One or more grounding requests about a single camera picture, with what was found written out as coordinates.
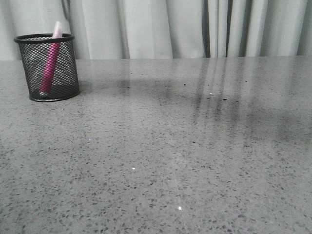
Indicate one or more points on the pink highlighter pen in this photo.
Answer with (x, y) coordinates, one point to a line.
(46, 82)

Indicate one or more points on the black mesh pen holder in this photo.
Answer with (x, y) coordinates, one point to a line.
(34, 49)

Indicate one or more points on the grey curtain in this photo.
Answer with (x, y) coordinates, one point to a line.
(164, 29)

